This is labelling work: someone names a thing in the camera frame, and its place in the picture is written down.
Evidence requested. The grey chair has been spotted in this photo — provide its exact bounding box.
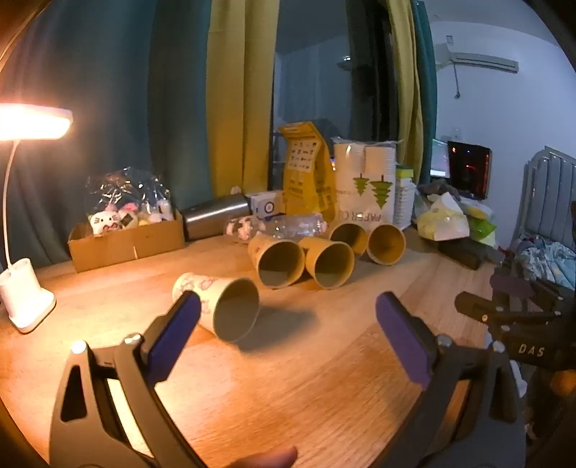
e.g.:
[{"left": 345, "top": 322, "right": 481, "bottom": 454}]
[{"left": 508, "top": 145, "right": 576, "bottom": 255}]

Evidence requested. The yellow paper cup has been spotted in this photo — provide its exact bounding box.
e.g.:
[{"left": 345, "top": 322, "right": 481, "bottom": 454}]
[
  {"left": 366, "top": 223, "right": 407, "bottom": 266},
  {"left": 326, "top": 221, "right": 370, "bottom": 258},
  {"left": 298, "top": 236, "right": 356, "bottom": 291},
  {"left": 247, "top": 234, "right": 307, "bottom": 289}
]

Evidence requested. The white air conditioner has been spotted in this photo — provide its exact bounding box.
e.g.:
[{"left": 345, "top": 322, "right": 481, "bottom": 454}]
[{"left": 433, "top": 41, "right": 519, "bottom": 75}]

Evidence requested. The teal curtain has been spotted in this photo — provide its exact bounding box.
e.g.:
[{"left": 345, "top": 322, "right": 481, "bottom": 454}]
[{"left": 0, "top": 0, "right": 214, "bottom": 271}]

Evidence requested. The clear bag of plush toys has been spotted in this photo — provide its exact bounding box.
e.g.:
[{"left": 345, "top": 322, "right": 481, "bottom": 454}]
[{"left": 85, "top": 166, "right": 176, "bottom": 237}]

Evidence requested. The pile of clothes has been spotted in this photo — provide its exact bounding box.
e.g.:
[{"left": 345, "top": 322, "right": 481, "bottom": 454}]
[{"left": 514, "top": 236, "right": 576, "bottom": 291}]

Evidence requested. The white desk lamp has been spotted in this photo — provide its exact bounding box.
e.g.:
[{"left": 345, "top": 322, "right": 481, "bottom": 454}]
[{"left": 0, "top": 103, "right": 73, "bottom": 334}]

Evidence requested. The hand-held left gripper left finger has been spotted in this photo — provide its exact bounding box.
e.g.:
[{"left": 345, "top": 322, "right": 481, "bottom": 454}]
[{"left": 49, "top": 290, "right": 208, "bottom": 468}]

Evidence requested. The yellow curtain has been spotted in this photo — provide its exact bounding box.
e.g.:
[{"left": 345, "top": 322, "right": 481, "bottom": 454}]
[
  {"left": 205, "top": 0, "right": 280, "bottom": 199},
  {"left": 386, "top": 0, "right": 426, "bottom": 185}
]

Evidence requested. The yellow paper bag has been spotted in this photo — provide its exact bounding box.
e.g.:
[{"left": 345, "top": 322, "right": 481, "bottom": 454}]
[{"left": 277, "top": 121, "right": 339, "bottom": 224}]

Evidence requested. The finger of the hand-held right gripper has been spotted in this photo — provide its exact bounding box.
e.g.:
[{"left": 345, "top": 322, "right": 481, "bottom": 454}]
[
  {"left": 489, "top": 269, "right": 570, "bottom": 301},
  {"left": 454, "top": 291, "right": 563, "bottom": 325}
]

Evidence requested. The white patterned paper cup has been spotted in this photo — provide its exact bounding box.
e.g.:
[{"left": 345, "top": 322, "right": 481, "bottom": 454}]
[{"left": 172, "top": 272, "right": 261, "bottom": 344}]

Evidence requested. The clear plastic bag on table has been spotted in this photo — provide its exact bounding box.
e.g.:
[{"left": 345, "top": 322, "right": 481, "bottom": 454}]
[{"left": 224, "top": 213, "right": 327, "bottom": 242}]

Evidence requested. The black computer case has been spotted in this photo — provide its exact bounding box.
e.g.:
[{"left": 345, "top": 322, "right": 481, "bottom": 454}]
[{"left": 446, "top": 140, "right": 492, "bottom": 201}]

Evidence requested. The black box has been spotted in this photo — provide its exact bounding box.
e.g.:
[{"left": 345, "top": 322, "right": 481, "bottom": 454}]
[{"left": 438, "top": 238, "right": 505, "bottom": 271}]

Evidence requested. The cardboard box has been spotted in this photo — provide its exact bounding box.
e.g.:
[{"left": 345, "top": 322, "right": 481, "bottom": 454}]
[{"left": 67, "top": 211, "right": 186, "bottom": 274}]

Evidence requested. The person's left hand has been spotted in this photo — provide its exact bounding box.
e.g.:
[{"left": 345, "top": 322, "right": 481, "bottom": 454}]
[{"left": 224, "top": 445, "right": 298, "bottom": 468}]

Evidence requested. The pack of paper cups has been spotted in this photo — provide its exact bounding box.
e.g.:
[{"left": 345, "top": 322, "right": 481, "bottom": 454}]
[{"left": 332, "top": 138, "right": 397, "bottom": 226}]

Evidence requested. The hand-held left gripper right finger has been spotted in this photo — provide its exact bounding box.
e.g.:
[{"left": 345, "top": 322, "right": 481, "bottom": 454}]
[{"left": 373, "top": 291, "right": 528, "bottom": 468}]

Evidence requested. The steel thermos bottle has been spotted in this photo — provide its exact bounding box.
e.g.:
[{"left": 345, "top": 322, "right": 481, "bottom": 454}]
[{"left": 179, "top": 194, "right": 253, "bottom": 242}]

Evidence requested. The green plastic bag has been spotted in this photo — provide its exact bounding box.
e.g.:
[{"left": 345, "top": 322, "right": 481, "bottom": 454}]
[{"left": 463, "top": 202, "right": 498, "bottom": 249}]

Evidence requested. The computer monitor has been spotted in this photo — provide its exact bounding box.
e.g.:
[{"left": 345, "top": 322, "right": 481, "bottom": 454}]
[{"left": 429, "top": 138, "right": 451, "bottom": 179}]

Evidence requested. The small white blue box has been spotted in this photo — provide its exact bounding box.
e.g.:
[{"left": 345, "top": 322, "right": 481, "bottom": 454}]
[{"left": 246, "top": 189, "right": 285, "bottom": 220}]

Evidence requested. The yellow white plastic bag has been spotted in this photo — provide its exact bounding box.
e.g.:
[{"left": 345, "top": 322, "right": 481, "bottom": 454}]
[{"left": 416, "top": 192, "right": 471, "bottom": 242}]

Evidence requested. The stack of white containers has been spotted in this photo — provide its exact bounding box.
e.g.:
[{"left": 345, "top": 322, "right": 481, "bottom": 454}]
[{"left": 394, "top": 165, "right": 418, "bottom": 230}]

